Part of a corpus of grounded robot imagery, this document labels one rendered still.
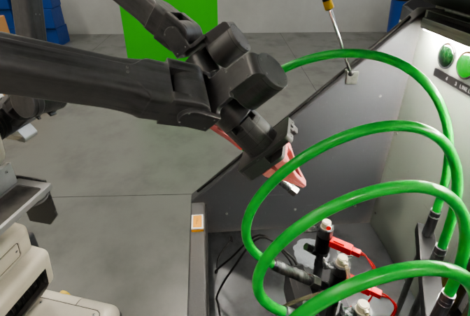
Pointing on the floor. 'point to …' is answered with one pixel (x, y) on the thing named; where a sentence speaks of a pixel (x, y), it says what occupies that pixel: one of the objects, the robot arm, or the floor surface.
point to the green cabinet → (150, 51)
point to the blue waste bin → (397, 8)
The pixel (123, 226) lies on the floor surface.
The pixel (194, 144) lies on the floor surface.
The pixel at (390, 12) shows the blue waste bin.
